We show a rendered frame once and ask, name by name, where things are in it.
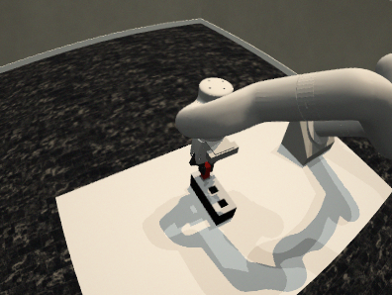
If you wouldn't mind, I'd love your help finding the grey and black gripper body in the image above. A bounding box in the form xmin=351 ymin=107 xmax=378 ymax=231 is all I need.
xmin=190 ymin=139 xmax=210 ymax=164

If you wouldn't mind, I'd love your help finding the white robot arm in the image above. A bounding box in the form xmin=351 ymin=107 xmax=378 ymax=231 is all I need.
xmin=175 ymin=53 xmax=392 ymax=164

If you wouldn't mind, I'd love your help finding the beige block with square holes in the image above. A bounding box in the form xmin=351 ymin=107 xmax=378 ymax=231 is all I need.
xmin=190 ymin=170 xmax=237 ymax=226

